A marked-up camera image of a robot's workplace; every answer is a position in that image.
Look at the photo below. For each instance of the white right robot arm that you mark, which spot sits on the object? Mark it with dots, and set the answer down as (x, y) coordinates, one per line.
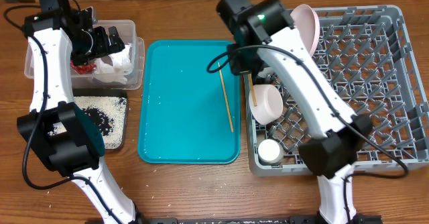
(266, 34)

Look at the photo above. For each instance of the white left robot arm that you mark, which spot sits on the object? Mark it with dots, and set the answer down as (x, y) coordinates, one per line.
(62, 135)

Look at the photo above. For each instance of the grey bowl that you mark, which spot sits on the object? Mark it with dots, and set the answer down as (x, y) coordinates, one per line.
(269, 104)

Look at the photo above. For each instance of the grey dishwasher rack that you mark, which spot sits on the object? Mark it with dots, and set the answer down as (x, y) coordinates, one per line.
(366, 55)

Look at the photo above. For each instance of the large white plate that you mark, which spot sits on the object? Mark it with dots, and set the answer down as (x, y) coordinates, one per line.
(307, 22)

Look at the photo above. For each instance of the red foil wrapper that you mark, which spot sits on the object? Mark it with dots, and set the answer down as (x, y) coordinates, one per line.
(83, 69)

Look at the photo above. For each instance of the wooden chopstick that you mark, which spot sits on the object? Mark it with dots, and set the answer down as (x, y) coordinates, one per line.
(249, 76)
(226, 101)

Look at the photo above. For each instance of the black rectangular tray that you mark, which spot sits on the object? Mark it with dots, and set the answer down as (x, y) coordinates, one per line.
(104, 93)

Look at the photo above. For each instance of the teal serving tray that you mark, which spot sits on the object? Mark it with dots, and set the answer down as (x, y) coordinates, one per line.
(183, 114)

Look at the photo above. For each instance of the white paper cup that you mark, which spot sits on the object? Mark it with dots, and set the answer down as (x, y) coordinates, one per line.
(270, 152)

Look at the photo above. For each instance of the clear plastic bin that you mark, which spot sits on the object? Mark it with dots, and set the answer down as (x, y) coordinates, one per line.
(130, 76)

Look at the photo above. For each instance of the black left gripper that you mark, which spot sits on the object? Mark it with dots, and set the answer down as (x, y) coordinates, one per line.
(104, 46)

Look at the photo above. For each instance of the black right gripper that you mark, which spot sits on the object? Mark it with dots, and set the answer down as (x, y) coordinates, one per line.
(239, 64)

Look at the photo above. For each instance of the white rice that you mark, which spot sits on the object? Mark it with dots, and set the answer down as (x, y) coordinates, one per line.
(108, 114)

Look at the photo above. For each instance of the white napkin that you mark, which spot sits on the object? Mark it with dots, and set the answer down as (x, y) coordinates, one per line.
(113, 70)

